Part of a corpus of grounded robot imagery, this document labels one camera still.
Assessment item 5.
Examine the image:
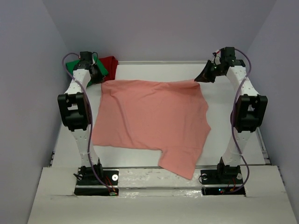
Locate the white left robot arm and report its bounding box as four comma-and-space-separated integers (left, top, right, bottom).
57, 51, 104, 184

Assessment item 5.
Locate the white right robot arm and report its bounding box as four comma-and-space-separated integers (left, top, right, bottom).
195, 47, 268, 185

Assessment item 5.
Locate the green folded t shirt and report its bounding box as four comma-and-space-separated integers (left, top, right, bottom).
65, 59, 108, 77

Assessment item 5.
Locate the white front cover board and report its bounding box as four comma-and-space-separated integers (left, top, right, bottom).
28, 166, 296, 224

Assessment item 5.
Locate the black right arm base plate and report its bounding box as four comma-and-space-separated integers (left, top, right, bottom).
198, 169, 246, 196

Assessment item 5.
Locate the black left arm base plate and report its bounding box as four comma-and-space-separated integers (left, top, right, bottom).
73, 169, 119, 196

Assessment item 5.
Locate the pink t shirt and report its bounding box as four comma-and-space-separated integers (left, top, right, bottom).
92, 80, 211, 179

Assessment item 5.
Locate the red folded t shirt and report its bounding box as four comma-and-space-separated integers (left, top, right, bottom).
98, 56, 118, 82

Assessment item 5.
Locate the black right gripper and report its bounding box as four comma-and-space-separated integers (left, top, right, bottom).
195, 60, 225, 83

